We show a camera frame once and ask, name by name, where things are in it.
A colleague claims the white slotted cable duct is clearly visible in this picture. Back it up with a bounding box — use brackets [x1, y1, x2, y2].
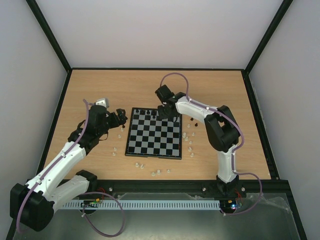
[61, 200, 221, 211]

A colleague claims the black enclosure frame post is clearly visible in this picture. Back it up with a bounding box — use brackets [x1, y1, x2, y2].
[26, 0, 72, 73]

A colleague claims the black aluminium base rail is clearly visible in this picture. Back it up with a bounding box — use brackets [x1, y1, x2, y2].
[24, 178, 291, 201]

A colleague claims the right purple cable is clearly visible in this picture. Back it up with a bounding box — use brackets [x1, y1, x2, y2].
[159, 72, 263, 216]

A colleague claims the black and silver chessboard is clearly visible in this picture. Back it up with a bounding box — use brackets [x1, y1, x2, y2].
[125, 107, 182, 160]

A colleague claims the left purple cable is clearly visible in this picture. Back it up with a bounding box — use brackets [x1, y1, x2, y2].
[16, 98, 126, 237]

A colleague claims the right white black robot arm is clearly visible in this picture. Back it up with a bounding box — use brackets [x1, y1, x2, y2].
[155, 85, 242, 196]

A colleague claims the purple cable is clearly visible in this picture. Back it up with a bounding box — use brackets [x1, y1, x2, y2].
[159, 72, 263, 216]
[16, 98, 126, 237]

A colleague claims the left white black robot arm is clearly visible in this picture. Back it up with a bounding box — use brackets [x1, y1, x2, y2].
[9, 98, 128, 233]

